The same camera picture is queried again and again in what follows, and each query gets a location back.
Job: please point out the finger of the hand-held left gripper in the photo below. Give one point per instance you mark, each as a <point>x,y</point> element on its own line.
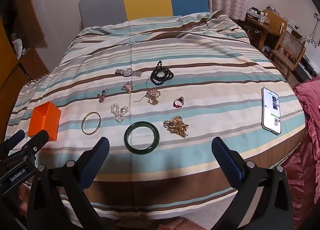
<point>13,141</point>
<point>35,141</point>

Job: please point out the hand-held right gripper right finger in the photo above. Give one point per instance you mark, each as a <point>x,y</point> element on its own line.
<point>225,159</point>

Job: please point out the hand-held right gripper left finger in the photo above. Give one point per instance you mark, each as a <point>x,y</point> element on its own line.
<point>96,161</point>

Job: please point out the orange box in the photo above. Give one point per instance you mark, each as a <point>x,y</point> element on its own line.
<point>47,122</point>

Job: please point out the green jade bangle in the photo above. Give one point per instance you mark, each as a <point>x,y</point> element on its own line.
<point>141,151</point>

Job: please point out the thin pale bangle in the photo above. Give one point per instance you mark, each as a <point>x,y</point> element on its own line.
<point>91,112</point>

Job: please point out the crystal brooch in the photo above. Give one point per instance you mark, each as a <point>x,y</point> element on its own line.
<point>128,87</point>

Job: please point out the person's left hand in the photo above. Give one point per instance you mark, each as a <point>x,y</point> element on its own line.
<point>23,197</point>

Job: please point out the smartphone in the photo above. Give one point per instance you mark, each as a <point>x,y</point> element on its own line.
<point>271,110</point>

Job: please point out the pink ruffled blanket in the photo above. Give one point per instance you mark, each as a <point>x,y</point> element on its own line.
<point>307,157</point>

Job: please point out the striped duvet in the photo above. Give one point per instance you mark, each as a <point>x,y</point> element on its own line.
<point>200,70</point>

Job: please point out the silver wristwatch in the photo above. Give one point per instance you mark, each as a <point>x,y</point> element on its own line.
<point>128,72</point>

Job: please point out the wooden cane chair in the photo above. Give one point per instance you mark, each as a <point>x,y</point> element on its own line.
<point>287,42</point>

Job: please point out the wooden side cabinet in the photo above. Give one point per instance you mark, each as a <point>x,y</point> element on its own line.
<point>271,20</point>

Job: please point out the grey yellow blue headboard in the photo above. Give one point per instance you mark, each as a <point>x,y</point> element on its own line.
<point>147,0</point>

